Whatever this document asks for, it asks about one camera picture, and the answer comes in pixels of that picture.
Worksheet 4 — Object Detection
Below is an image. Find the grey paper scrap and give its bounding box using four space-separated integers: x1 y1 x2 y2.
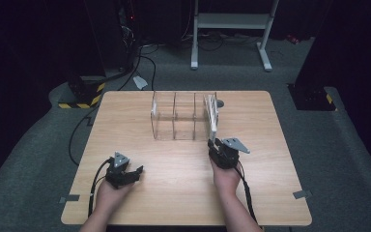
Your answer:
132 75 149 91

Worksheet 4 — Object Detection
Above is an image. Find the person's right hand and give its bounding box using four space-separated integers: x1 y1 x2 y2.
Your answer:
210 158 243 198

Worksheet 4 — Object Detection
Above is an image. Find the black base with yellow stripes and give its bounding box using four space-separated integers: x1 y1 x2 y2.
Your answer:
57 75 106 110
288 82 338 112

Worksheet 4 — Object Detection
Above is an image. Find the dark equipment rack with wires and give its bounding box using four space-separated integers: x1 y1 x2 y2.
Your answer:
83 0 143 73

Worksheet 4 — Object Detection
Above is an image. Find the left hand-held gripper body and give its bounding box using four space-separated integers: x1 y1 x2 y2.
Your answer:
104 151 132 189

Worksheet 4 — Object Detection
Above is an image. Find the clear acrylic divider rack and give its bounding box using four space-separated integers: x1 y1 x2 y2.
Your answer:
150 91 220 143

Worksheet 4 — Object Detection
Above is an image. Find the thin black floor cable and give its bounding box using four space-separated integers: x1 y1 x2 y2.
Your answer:
68 53 157 167

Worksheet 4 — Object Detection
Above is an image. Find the thick black floor cable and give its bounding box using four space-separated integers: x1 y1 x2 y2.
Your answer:
90 44 143 86

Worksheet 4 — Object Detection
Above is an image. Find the small red floor object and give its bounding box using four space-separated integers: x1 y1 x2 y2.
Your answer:
285 34 301 45

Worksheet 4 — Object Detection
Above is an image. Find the grey tape strip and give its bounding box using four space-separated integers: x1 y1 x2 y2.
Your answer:
292 189 313 200
58 193 81 205

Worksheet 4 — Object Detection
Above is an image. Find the white metal stand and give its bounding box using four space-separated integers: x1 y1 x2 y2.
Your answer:
190 0 280 73

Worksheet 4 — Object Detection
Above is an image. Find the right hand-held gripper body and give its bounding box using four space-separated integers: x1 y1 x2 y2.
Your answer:
208 137 251 171

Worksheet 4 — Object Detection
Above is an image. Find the right hand-held gripper cable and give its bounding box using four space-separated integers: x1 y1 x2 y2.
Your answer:
235 163 259 224

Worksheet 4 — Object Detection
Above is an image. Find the green picture book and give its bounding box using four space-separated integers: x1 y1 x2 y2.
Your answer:
203 93 220 143

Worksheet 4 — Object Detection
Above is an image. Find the left hand-held gripper cable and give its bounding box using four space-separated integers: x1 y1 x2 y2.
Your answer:
87 157 114 218

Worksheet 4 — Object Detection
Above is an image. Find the person's left hand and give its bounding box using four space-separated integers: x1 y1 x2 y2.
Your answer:
94 178 135 218

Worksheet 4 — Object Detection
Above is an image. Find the hand-held gripper cable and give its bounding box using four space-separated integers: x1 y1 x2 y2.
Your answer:
235 163 259 224
87 157 114 218

